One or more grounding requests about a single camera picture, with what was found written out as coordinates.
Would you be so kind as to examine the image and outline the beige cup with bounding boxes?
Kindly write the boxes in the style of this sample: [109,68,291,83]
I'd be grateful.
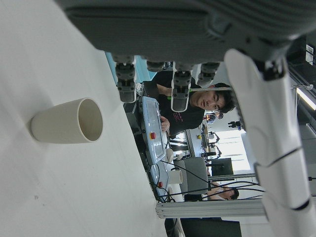
[31,98,103,145]

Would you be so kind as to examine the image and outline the light blue teach pendant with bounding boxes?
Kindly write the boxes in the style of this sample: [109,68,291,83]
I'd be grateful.
[141,96,167,165]
[150,162,171,190]

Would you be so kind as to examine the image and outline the person in black shirt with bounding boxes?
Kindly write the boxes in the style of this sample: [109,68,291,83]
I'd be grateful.
[144,70,237,137]

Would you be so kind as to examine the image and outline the black electronics box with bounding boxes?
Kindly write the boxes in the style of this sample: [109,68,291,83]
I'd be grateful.
[122,101,143,135]

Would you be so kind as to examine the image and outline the white computer mouse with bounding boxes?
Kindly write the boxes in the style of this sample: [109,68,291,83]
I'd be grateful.
[164,148,175,163]

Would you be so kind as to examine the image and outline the light blue plastic bin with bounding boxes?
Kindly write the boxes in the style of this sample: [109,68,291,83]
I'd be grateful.
[105,51,154,86]

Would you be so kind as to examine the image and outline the white coffee mug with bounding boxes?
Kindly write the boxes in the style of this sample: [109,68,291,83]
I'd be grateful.
[168,170,184,185]

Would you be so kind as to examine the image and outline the person in white shirt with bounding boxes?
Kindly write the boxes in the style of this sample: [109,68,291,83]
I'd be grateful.
[207,182,240,200]

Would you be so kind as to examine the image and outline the black computer monitor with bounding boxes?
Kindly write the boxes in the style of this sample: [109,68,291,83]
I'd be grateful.
[164,217,242,237]

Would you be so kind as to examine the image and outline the ceiling light strip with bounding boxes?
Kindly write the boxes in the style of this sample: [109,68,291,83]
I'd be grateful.
[295,86,316,111]

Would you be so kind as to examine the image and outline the aluminium profile post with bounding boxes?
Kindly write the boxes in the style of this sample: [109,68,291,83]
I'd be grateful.
[155,198,269,220]

